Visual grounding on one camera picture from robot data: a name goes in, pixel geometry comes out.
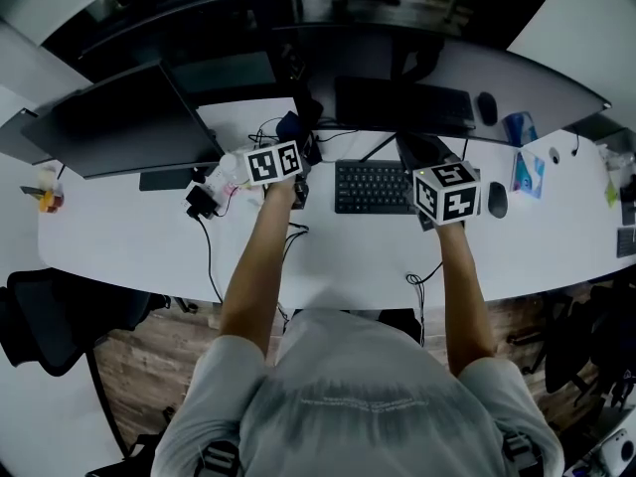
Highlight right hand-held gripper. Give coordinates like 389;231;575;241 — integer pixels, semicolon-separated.
396;133;483;233

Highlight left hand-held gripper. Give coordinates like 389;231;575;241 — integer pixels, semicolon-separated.
242;138;313;212

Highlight dark blue cloth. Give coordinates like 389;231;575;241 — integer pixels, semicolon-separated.
275;110;305;142

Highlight black computer monitor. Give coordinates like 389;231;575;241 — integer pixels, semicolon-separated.
271;21;613;146

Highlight person's left forearm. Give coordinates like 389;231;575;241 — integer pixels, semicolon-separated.
217;180;299;363

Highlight person's right forearm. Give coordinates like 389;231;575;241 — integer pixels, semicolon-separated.
433;220;499;380

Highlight black computer mouse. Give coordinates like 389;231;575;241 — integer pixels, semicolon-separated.
487;181;510;220

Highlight black side monitor base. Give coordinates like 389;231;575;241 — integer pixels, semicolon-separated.
138;168;196;193

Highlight black side monitor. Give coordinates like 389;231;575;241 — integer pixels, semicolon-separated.
19;60;227;181

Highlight white power strip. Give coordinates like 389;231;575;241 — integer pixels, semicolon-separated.
202;165;249;203

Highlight black keyboard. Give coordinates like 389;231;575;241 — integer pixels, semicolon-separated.
334;159;419;216

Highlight black power adapter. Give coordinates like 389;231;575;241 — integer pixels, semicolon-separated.
185;185;220;221

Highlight blue printed packet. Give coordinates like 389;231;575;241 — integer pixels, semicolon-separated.
510;150;547;200

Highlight green paper tag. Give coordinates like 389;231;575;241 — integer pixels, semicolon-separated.
602;176;620;210

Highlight dark grey keyboard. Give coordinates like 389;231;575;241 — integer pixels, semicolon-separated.
615;226;636;259

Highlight orange and yellow toys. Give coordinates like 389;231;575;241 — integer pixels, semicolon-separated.
19;164;67;214

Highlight person's grey shirt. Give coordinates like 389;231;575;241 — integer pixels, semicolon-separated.
150;307;565;477

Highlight black mesh office chair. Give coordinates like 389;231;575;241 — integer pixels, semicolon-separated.
0;267;173;459

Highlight black thin cable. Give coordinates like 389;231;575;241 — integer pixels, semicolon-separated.
279;221;311;263

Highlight black looped cable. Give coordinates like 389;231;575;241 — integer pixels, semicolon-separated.
404;259;445;348

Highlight black adapter cable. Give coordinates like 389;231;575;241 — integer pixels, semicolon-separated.
194;214;226;305

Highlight white camera device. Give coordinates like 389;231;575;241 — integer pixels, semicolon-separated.
570;427;636;477

